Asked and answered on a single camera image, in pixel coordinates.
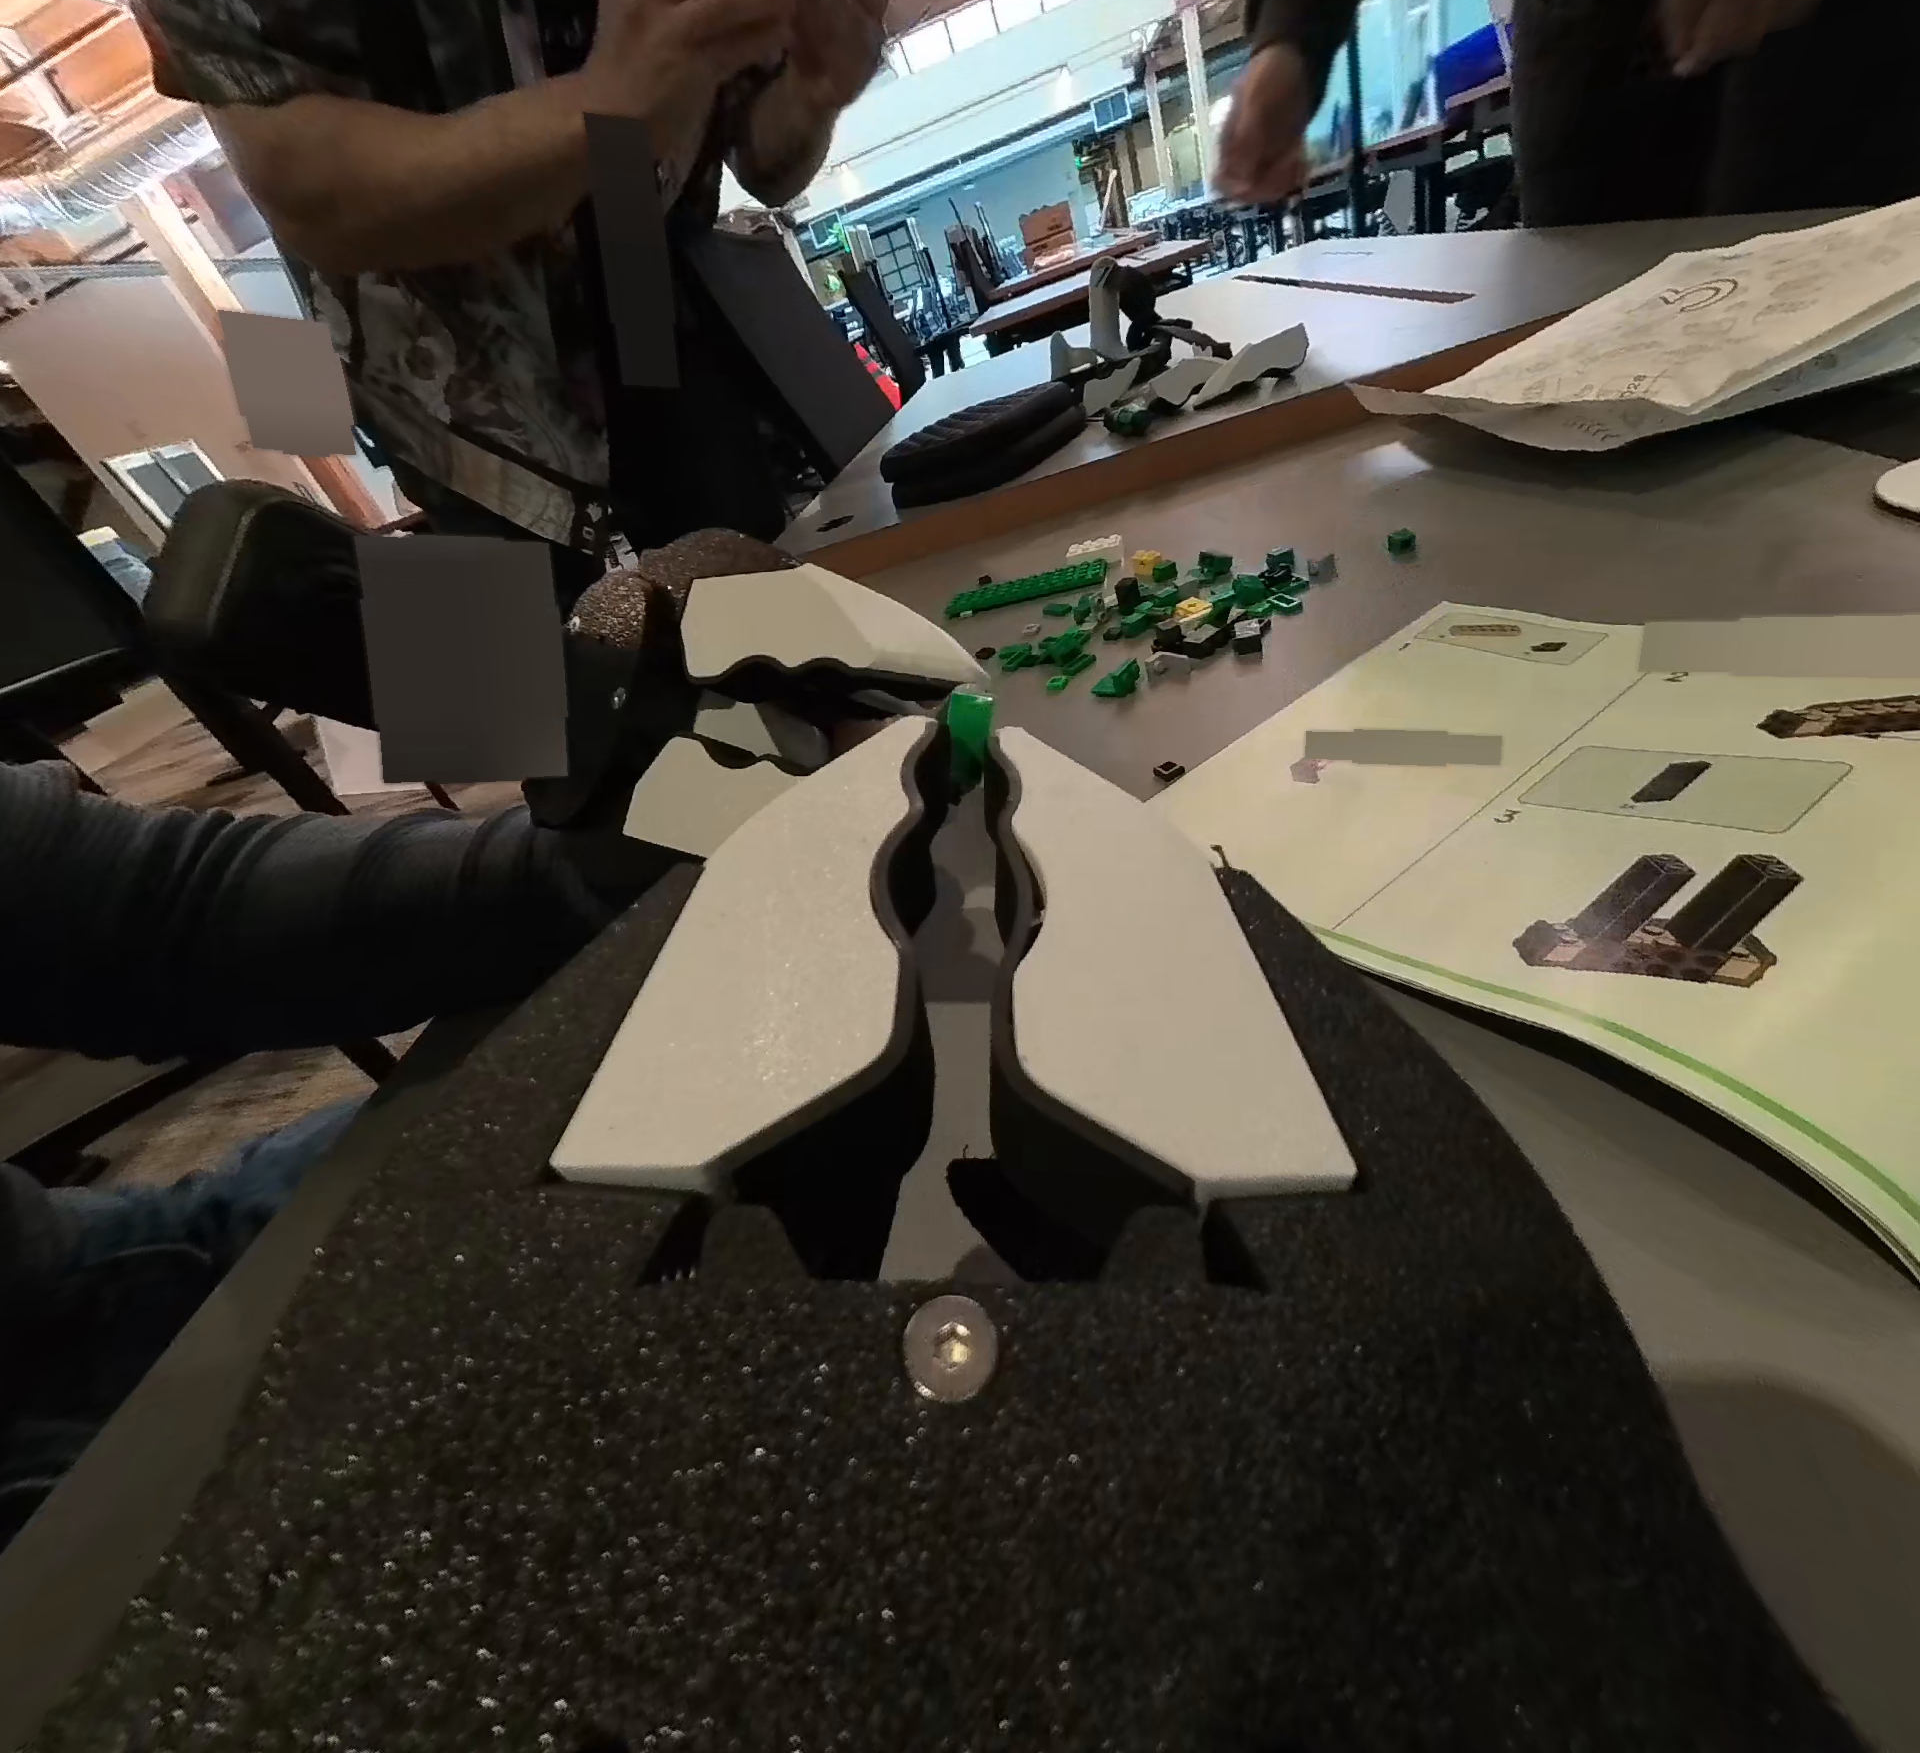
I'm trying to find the brick instruction booklet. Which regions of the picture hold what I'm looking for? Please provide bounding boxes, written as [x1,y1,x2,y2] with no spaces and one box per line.
[1146,602,1920,1278]

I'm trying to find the loose grey finger plates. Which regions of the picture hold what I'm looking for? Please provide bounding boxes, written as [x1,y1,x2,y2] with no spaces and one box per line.
[1045,322,1310,423]

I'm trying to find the black padded chair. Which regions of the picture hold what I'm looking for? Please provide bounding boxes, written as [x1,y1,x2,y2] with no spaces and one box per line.
[0,462,458,817]

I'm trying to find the grey desk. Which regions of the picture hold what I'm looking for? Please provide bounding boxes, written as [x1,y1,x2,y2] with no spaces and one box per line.
[0,409,1920,1753]

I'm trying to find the dark flat panel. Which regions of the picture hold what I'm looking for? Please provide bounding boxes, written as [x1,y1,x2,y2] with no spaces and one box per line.
[677,227,897,483]

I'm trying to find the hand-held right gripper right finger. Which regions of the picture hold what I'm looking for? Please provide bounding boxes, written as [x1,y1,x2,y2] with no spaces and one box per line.
[981,725,1358,1251]

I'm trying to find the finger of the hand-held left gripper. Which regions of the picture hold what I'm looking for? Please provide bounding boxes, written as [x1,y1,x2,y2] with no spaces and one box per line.
[619,699,829,865]
[677,561,986,696]

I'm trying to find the pale pistol grip part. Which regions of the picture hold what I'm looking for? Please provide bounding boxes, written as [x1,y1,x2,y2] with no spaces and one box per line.
[1083,256,1189,377]

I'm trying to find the wooden-edged desk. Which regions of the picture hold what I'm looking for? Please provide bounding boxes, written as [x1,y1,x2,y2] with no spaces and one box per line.
[771,199,1920,577]

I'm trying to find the person's left forearm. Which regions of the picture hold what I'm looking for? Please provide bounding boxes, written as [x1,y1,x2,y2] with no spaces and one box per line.
[0,754,668,1068]

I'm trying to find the person's jeans leg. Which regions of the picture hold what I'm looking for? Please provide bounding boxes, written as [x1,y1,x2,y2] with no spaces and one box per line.
[0,1097,373,1536]

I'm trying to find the pile of loose toy bricks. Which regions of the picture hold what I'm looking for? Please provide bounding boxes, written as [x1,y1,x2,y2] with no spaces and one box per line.
[941,534,1339,701]

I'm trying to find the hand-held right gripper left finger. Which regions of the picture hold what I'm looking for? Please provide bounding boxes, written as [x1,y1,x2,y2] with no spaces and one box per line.
[549,715,938,1251]

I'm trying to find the white paper bag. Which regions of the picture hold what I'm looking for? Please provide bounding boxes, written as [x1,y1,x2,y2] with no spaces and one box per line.
[1346,196,1920,457]

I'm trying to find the background office desks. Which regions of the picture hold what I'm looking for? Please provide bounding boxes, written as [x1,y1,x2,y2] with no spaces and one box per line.
[936,215,1219,360]

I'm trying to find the black foam gripper shells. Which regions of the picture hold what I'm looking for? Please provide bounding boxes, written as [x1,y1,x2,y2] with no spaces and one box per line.
[878,379,1090,508]

